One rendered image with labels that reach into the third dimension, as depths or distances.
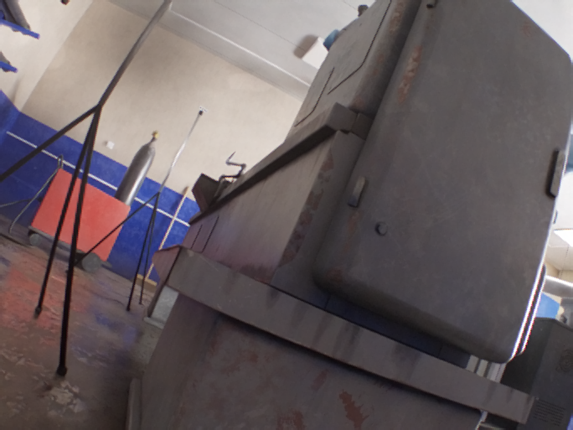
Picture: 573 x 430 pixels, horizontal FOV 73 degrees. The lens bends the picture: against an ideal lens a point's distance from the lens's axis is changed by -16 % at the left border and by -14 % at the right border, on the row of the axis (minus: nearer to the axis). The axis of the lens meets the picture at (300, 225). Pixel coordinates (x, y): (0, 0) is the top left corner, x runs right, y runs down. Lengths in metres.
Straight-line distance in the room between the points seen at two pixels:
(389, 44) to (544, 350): 1.48
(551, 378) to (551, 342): 0.16
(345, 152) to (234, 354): 0.41
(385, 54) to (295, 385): 0.66
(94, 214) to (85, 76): 2.59
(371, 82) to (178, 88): 5.67
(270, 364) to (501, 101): 0.68
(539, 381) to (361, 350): 1.37
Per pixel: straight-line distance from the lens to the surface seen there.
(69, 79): 6.62
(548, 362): 2.06
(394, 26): 1.00
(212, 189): 2.09
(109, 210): 4.61
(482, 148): 0.88
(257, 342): 0.72
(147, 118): 6.31
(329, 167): 0.81
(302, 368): 0.76
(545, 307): 3.41
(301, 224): 0.77
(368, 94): 0.89
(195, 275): 0.66
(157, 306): 3.09
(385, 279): 0.73
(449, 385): 0.88
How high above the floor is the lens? 0.43
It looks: 12 degrees up
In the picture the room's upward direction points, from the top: 24 degrees clockwise
